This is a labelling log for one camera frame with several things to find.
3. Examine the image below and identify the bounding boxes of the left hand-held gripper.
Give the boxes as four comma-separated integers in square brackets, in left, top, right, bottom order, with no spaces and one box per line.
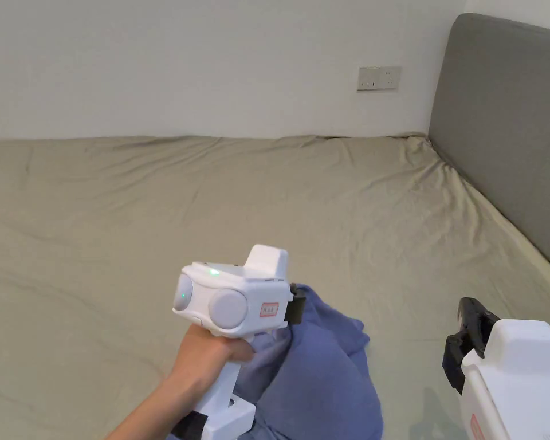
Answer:
[171,243,309,440]

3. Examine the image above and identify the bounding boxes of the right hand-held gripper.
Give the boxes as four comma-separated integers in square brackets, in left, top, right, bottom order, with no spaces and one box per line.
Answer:
[442,296,550,440]

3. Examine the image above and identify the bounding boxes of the blue shirt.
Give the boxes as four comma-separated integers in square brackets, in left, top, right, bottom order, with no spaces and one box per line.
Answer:
[233,284,385,440]

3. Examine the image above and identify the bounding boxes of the person's left forearm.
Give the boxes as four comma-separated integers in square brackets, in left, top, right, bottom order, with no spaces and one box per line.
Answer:
[105,378,198,440]

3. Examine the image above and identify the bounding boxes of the person's left hand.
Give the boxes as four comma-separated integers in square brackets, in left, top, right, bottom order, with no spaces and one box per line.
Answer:
[164,323,254,413]

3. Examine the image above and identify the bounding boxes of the bed with beige sheet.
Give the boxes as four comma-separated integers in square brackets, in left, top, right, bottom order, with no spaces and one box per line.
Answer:
[0,132,550,440]

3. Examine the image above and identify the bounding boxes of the grey padded headboard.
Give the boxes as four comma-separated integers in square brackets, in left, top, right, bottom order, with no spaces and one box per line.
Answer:
[426,12,550,281]

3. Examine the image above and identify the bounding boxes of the white wall socket plate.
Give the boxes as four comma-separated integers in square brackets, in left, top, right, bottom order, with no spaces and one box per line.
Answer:
[357,66,402,92]

